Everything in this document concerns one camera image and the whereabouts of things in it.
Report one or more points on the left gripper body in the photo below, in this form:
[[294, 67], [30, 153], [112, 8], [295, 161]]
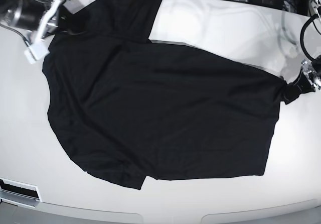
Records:
[[310, 75]]

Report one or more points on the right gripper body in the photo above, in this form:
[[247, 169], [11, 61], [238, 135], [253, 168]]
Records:
[[58, 23]]

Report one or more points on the black t-shirt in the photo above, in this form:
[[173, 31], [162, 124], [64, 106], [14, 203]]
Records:
[[124, 108]]

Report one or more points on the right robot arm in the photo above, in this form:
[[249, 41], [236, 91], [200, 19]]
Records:
[[28, 14]]

